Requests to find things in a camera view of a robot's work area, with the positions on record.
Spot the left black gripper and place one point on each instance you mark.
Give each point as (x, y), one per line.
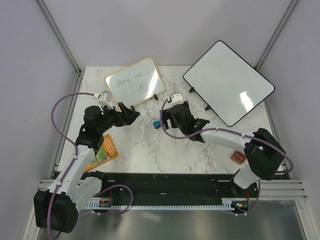
(127, 118)

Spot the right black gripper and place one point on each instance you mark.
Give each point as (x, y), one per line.
(166, 115)

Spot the blue heart eraser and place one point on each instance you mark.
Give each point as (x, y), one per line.
(157, 124)

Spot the yellow framed small whiteboard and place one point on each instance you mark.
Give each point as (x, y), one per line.
(136, 83)

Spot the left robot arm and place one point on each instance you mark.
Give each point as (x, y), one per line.
(75, 170)

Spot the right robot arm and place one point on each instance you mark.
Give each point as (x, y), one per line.
(262, 152)

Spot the large whiteboard black stand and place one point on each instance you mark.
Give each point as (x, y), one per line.
(207, 107)

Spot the black framed large whiteboard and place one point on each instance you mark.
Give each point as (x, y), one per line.
(227, 83)

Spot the orange green picture book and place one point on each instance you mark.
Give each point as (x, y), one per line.
(106, 153)

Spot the red brown square block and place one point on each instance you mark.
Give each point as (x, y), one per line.
(238, 157)

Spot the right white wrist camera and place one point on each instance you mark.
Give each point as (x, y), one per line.
(175, 98)

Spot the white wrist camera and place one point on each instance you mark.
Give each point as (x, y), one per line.
(175, 98)
(104, 99)

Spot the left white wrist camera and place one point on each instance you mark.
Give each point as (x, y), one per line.
(104, 99)

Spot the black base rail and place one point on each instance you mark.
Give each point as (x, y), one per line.
(122, 192)

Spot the white slotted cable duct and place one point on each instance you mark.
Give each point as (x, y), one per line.
(97, 204)

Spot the left aluminium frame post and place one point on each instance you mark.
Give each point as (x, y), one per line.
(58, 34)

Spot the aluminium frame post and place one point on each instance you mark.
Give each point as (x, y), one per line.
(277, 32)
(58, 34)

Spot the aluminium front rail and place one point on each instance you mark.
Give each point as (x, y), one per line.
(282, 190)

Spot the right aluminium frame post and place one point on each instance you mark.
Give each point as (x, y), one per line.
(277, 32)

